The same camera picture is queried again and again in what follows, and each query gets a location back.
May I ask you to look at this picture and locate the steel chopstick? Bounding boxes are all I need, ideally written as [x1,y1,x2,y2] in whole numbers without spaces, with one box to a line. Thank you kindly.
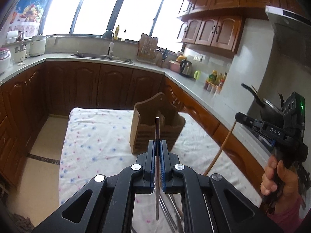
[155,117,160,221]
[168,194,183,221]
[159,195,178,232]

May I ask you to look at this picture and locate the person's right hand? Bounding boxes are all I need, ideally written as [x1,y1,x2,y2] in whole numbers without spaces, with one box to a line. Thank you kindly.
[260,155,300,214]

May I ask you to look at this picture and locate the black wok on stove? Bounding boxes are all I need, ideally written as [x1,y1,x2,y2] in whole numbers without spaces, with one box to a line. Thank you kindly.
[241,83,284,128]

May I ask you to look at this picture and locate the wooden utensil caddy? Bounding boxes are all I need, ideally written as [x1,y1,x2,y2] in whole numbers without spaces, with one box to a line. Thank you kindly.
[129,92,187,155]

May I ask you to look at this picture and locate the oil bottles group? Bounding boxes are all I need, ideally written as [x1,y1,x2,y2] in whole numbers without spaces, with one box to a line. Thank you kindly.
[204,70,228,95]

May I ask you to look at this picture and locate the green cup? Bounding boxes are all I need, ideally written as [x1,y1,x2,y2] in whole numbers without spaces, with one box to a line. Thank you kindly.
[193,70,201,80]

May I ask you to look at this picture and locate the range hood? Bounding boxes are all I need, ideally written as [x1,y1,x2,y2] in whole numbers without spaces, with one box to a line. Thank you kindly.
[265,6,310,43]

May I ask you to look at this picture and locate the steel electric kettle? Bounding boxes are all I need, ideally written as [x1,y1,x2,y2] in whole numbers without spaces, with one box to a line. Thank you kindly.
[179,59,192,77]

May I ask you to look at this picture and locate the lower wooden cabinets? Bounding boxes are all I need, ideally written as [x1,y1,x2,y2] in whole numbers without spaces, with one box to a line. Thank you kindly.
[1,61,264,189]

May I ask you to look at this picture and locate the wooden cabinets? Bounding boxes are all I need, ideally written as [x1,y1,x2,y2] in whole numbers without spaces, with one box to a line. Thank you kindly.
[178,0,307,53]
[1,61,264,189]

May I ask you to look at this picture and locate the upper wooden cabinets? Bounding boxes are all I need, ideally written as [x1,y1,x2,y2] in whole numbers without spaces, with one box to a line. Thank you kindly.
[178,0,307,53]

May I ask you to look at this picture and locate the wooden cutting board rack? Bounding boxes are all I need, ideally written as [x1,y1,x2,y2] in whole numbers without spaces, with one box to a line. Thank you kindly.
[136,33,158,65]

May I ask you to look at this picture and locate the chrome sink faucet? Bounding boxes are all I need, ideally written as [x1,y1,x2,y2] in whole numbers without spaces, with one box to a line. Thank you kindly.
[100,29,115,58]

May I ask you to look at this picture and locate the yellow bottle on sill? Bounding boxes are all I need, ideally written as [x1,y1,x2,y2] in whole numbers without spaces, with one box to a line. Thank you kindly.
[114,25,120,40]

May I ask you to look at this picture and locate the small white blender appliance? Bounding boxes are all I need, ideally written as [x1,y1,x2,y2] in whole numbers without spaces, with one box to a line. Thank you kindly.
[14,44,27,63]

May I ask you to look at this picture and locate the white red rice cooker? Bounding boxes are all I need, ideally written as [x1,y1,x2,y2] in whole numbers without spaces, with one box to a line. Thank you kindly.
[0,47,11,74]

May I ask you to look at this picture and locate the fruit poster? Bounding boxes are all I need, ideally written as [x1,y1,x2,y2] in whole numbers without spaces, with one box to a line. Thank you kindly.
[8,0,48,38]

